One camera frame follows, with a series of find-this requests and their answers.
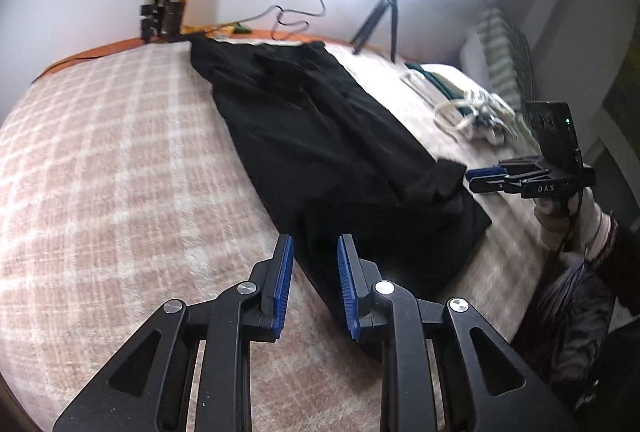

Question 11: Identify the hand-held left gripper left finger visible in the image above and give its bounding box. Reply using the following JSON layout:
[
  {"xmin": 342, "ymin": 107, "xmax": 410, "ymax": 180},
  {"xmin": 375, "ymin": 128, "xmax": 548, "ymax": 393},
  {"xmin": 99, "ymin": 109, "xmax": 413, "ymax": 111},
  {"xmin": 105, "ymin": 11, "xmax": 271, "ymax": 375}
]
[{"xmin": 52, "ymin": 233, "xmax": 295, "ymax": 432}]

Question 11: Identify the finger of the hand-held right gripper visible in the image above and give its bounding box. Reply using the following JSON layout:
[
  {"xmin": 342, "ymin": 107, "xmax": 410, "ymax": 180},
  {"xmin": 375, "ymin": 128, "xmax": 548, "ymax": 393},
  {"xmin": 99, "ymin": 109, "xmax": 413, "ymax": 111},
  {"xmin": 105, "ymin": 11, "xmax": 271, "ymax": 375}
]
[
  {"xmin": 468, "ymin": 165, "xmax": 521, "ymax": 180},
  {"xmin": 466, "ymin": 176, "xmax": 525, "ymax": 197}
]

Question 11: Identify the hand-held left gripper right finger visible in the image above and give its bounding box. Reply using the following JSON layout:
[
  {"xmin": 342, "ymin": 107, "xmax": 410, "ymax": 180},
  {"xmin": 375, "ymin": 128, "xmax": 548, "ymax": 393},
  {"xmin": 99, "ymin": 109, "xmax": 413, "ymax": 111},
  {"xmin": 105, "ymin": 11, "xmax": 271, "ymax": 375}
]
[{"xmin": 336, "ymin": 233, "xmax": 581, "ymax": 432}]

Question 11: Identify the black t-shirt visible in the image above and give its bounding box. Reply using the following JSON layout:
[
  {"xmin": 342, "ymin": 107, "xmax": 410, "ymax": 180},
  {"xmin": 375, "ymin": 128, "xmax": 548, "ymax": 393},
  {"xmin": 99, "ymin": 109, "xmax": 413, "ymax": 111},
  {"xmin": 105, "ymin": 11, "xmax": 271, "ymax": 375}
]
[{"xmin": 189, "ymin": 34, "xmax": 493, "ymax": 300}]

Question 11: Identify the person's right forearm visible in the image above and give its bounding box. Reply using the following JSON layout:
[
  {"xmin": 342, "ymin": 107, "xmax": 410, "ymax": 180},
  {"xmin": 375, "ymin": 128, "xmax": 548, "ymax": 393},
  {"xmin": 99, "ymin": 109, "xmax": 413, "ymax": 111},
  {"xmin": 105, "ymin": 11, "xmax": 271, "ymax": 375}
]
[{"xmin": 575, "ymin": 189, "xmax": 640, "ymax": 293}]

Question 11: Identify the person's right hand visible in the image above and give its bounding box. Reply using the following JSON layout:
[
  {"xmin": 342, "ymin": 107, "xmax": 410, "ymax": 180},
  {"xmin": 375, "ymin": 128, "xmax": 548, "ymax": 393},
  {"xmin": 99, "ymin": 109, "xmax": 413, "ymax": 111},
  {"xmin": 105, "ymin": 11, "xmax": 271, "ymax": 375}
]
[{"xmin": 532, "ymin": 189, "xmax": 583, "ymax": 258}]

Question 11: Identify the white printed garment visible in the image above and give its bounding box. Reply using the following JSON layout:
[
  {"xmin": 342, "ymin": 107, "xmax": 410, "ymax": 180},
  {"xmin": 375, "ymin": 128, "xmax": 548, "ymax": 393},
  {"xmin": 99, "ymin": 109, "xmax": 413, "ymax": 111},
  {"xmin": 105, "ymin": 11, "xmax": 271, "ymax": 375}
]
[{"xmin": 470, "ymin": 112, "xmax": 507, "ymax": 145}]

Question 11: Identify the dark striped cushion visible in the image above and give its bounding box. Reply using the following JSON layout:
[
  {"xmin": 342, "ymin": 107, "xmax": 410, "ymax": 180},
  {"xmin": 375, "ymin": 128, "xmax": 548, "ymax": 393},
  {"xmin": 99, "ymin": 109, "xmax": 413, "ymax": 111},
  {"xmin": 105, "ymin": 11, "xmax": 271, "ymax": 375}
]
[{"xmin": 505, "ymin": 22, "xmax": 538, "ymax": 103}]

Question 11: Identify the striped pillow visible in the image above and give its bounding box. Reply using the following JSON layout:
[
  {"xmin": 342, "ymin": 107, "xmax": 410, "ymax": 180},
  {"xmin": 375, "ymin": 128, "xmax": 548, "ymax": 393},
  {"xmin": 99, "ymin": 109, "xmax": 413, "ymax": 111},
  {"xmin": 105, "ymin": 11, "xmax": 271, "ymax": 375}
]
[{"xmin": 462, "ymin": 5, "xmax": 521, "ymax": 108}]

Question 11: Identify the teal folded garment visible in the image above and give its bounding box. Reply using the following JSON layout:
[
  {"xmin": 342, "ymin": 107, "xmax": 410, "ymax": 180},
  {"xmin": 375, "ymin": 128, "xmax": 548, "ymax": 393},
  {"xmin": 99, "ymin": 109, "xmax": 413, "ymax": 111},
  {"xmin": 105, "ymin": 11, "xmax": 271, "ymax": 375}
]
[{"xmin": 405, "ymin": 62, "xmax": 481, "ymax": 118}]

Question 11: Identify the person's dark striped clothing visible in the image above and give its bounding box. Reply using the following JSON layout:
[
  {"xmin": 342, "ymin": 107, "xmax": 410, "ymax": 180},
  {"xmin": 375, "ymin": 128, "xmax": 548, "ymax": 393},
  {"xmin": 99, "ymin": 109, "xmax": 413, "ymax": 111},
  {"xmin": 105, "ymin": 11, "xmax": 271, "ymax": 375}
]
[{"xmin": 512, "ymin": 257, "xmax": 626, "ymax": 418}]

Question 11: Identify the small black tripod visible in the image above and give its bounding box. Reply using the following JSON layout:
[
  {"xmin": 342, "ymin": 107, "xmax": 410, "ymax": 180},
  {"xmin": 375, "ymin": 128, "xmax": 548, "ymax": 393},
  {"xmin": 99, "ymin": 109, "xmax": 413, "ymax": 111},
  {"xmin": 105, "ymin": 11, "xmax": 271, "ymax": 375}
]
[{"xmin": 350, "ymin": 0, "xmax": 405, "ymax": 63}]

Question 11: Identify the orange bed sheet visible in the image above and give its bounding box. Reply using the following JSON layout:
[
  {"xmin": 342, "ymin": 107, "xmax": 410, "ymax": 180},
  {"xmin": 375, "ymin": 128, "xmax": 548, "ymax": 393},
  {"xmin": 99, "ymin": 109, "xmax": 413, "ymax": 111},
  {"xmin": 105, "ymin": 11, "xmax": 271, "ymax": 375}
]
[{"xmin": 37, "ymin": 28, "xmax": 361, "ymax": 78}]

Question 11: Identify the folded silver tripod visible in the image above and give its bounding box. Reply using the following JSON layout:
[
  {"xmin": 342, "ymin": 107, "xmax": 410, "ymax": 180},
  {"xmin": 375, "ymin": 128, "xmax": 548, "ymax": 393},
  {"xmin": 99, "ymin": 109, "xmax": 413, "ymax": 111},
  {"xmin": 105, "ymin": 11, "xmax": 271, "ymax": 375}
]
[{"xmin": 139, "ymin": 0, "xmax": 185, "ymax": 44}]

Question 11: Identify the black power cable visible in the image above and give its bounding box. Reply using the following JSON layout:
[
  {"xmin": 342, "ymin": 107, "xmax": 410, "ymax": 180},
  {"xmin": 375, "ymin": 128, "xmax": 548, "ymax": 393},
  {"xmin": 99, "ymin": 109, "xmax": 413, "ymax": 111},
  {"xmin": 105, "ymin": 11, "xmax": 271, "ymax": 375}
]
[{"xmin": 270, "ymin": 0, "xmax": 386, "ymax": 42}]

